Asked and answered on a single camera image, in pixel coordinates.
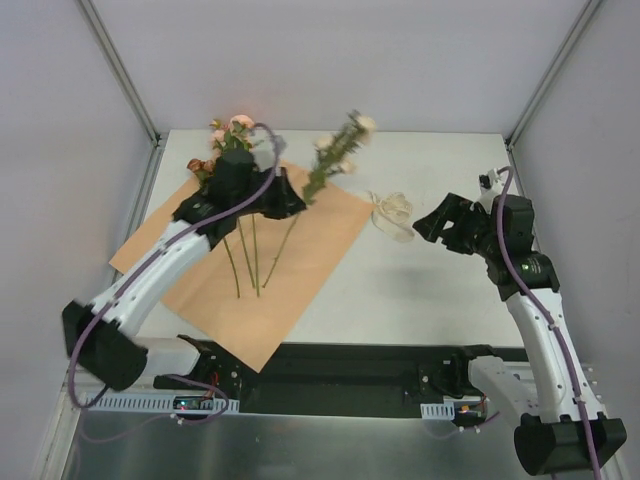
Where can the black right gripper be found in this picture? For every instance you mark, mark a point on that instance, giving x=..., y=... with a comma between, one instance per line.
x=458, y=226

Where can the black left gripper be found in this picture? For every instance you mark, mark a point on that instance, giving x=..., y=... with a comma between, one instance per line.
x=279, y=195

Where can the green and orange wrapping paper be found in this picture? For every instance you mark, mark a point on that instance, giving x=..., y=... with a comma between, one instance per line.
x=248, y=293

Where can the cream rose flower branch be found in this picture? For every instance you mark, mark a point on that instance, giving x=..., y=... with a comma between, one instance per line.
x=332, y=158

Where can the brown rose flower branch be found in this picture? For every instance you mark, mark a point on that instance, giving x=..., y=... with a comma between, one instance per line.
x=203, y=171

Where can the pink rose flower branch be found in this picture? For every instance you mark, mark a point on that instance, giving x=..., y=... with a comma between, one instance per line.
x=226, y=137

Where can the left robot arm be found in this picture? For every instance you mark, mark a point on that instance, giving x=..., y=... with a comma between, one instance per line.
x=99, y=336

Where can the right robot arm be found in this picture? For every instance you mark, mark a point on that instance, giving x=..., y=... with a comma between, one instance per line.
x=559, y=426

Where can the cream ribbon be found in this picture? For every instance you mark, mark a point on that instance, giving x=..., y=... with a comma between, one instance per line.
x=391, y=216

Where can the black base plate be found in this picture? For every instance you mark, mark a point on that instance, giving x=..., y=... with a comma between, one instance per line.
x=376, y=381

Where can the right white cable duct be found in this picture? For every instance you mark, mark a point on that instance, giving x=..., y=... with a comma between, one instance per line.
x=450, y=411

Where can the white cable duct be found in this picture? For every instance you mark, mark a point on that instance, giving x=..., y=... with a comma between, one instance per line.
x=164, y=403
x=450, y=411

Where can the left aluminium frame post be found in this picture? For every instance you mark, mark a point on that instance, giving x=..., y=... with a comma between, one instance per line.
x=100, y=32

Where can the aluminium frame post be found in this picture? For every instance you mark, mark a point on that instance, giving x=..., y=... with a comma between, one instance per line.
x=580, y=25
x=100, y=32

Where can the right aluminium frame post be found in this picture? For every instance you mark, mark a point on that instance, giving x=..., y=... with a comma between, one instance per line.
x=580, y=25

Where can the left white cable duct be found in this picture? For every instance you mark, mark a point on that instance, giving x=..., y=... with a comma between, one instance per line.
x=164, y=403

